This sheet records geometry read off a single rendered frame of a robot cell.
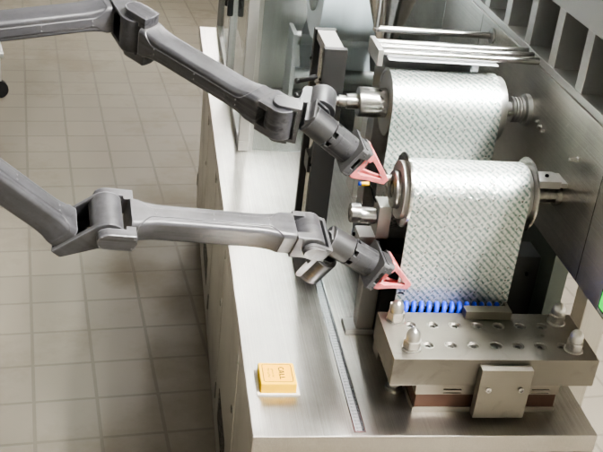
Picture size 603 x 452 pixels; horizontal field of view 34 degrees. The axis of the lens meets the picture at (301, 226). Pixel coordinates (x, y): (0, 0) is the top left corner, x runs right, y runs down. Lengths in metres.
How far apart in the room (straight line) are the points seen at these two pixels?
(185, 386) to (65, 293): 0.73
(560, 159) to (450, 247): 0.29
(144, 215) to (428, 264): 0.58
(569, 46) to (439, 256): 0.52
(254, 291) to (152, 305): 1.64
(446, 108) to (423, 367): 0.57
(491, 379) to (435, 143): 0.54
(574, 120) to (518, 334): 0.43
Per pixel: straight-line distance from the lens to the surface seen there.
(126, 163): 4.98
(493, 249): 2.00
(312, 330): 2.12
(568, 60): 2.15
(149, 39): 2.01
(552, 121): 2.11
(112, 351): 3.58
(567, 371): 1.96
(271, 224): 1.82
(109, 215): 1.73
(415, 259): 1.96
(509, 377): 1.90
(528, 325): 2.02
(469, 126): 2.13
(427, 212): 1.92
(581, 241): 1.96
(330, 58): 2.11
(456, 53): 2.14
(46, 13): 2.07
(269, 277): 2.29
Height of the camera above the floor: 2.06
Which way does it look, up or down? 27 degrees down
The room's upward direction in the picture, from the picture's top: 6 degrees clockwise
